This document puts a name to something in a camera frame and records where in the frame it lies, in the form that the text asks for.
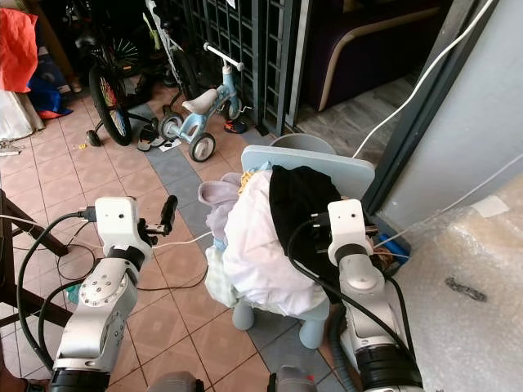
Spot black garment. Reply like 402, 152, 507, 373
268, 165, 337, 278

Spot lavender garment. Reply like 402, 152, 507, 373
198, 174, 243, 243

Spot white garment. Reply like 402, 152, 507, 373
222, 167, 328, 316

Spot light blue plastic chair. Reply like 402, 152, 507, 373
233, 145, 375, 350

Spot dark sandals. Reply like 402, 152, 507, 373
137, 135, 172, 153

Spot blue plastic item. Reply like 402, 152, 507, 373
374, 233, 411, 264

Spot pale checked cloth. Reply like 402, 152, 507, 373
204, 245, 235, 308

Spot grey round bucket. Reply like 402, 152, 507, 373
268, 133, 332, 154

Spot clear plastic bottle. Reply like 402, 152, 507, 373
65, 282, 83, 305

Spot light blue balance bike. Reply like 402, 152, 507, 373
159, 43, 246, 163

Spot black children's bicycle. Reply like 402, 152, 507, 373
82, 0, 164, 149

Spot dark wooden table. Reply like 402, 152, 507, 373
0, 192, 62, 327

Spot grey right robot leg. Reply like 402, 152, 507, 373
266, 366, 320, 392

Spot grey robot leg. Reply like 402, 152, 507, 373
145, 372, 205, 392
266, 366, 320, 392

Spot grey left robot leg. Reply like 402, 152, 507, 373
145, 372, 205, 392

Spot blue bag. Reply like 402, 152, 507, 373
26, 75, 73, 119

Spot clear bubble wrap sheet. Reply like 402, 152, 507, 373
392, 176, 523, 392

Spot white hanging cloth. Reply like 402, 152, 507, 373
0, 90, 42, 141

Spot white framed bicycle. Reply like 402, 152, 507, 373
143, 0, 201, 100

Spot black metal grille gate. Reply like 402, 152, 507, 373
184, 0, 299, 131

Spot dark purple sofa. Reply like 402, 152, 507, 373
302, 0, 454, 111

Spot person's bare leg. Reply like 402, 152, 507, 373
0, 359, 24, 392

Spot orange cloth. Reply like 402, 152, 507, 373
0, 8, 39, 93

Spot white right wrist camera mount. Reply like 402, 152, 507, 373
326, 198, 371, 265

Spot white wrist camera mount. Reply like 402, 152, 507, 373
93, 196, 150, 252
326, 198, 371, 265

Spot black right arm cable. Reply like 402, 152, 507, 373
286, 216, 419, 354

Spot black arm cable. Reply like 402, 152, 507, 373
16, 209, 101, 373
286, 216, 419, 354

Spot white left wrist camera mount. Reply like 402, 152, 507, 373
93, 196, 150, 252

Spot grey corrugated hose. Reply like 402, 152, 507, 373
327, 327, 354, 389

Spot thin white cable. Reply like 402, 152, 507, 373
374, 174, 523, 247

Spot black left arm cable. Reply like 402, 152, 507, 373
16, 209, 101, 373

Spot dark grey door frame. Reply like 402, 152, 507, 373
362, 0, 501, 215

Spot thick white wall cable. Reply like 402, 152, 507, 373
351, 0, 501, 159

